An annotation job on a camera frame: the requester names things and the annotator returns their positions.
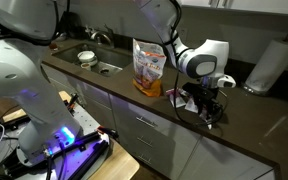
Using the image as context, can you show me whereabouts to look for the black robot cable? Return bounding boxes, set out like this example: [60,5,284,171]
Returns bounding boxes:
[162,0,228,127]

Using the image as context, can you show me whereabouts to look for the white drawer cabinet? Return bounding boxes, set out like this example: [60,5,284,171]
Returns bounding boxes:
[44,66,274,180]

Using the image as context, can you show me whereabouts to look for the white bowl in sink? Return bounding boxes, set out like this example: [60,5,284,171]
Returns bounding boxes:
[77,51,95,63]

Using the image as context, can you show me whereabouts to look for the steel kitchen sink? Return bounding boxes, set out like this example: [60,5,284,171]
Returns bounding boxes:
[53,43,133,77]

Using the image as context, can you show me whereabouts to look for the small cup in sink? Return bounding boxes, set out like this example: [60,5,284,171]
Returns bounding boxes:
[81,63,91,71]

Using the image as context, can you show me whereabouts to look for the white upper cabinets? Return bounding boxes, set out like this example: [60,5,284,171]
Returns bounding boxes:
[180,0,288,15]

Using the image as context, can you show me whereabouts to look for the white paper towel roll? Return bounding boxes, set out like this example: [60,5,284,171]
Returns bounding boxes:
[243,34,288,96]

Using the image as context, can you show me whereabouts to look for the chrome sink faucet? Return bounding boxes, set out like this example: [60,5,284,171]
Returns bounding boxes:
[85,25,115,48]

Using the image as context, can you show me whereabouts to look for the wooden mounting board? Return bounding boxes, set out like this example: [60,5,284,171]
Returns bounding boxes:
[8,104,139,180]

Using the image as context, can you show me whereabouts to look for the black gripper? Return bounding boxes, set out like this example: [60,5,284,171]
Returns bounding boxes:
[182,83,223,121]

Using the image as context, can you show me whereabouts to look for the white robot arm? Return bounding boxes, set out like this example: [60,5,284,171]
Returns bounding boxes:
[0,0,236,166]

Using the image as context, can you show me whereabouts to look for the large orange snack bag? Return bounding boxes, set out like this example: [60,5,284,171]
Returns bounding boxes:
[132,39,167,97]

